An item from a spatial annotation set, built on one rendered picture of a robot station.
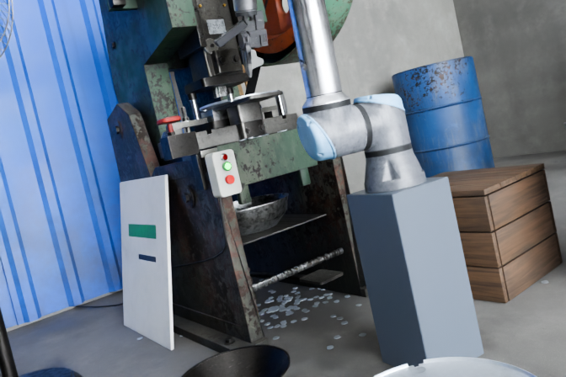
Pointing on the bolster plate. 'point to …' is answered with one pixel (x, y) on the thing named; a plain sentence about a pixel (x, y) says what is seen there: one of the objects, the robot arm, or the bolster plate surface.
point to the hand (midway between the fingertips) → (248, 73)
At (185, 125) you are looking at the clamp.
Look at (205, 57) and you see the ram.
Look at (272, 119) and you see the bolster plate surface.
